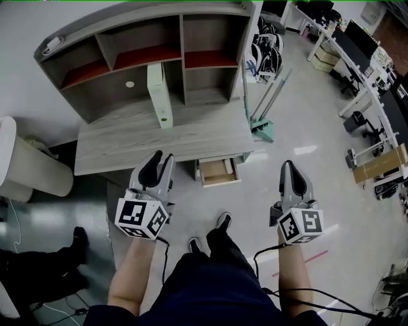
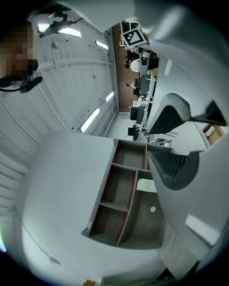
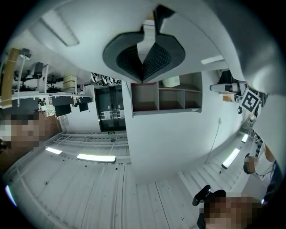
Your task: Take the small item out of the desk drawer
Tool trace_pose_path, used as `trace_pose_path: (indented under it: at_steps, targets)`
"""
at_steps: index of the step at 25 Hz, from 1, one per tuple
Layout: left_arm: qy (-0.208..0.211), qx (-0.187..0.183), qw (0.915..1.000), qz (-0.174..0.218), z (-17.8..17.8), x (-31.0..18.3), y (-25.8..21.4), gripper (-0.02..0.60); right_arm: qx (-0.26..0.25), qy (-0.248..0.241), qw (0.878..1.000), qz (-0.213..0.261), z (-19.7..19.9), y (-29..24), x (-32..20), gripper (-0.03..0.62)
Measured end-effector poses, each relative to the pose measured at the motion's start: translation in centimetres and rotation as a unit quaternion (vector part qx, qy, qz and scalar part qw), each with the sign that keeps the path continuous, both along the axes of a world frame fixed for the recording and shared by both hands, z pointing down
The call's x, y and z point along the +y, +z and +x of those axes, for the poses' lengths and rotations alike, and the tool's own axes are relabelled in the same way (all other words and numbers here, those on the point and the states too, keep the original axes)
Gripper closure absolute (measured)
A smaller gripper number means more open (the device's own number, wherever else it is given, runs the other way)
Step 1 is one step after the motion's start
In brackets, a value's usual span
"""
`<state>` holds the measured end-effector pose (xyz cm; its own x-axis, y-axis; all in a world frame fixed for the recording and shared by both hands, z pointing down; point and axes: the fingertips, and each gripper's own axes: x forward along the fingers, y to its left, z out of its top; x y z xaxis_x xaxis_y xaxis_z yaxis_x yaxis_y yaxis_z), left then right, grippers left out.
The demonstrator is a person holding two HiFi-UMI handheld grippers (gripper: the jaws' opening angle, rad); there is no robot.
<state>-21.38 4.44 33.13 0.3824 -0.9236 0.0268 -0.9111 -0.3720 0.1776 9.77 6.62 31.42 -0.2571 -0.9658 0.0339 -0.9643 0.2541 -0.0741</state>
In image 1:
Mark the grey wooden shelf hutch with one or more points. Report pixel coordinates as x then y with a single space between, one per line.
134 63

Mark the black office chair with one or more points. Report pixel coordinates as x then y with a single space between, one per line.
374 129

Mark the person's shoe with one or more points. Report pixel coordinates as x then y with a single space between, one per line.
194 244
224 220

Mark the grey wooden desk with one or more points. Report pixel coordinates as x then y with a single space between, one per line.
143 143

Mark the white power adapter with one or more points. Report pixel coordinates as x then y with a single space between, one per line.
52 44

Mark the long white office desk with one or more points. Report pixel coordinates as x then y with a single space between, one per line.
363 82

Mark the grey broom pole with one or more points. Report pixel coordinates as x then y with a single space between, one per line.
271 95

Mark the person's right forearm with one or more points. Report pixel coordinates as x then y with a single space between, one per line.
294 270

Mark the light wooden desk drawer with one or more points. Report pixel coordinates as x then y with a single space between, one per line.
220 176

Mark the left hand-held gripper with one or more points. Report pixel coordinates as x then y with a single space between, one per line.
132 215

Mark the person's left shoe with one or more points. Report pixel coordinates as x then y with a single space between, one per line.
194 244

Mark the white upright console box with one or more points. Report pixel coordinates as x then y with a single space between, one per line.
161 95

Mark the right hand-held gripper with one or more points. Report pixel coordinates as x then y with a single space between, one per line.
299 224

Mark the person's dark shorts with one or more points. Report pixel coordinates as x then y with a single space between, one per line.
216 286

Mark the brown cardboard box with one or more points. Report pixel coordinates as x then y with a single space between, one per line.
379 164

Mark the pile of black white bags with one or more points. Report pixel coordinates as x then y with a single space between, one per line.
267 47

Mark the small white item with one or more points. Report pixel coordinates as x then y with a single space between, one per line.
228 166

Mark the person's left forearm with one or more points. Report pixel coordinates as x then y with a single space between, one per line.
134 273

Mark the black computer monitor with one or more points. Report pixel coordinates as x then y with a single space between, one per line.
360 38

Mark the stacked beige boxes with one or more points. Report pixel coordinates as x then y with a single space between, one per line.
325 57

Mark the person's right shoe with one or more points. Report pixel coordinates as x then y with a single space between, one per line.
224 220

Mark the green dustpan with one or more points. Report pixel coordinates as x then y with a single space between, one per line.
263 129

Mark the beige cylindrical bin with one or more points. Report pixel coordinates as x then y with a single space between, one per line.
28 165

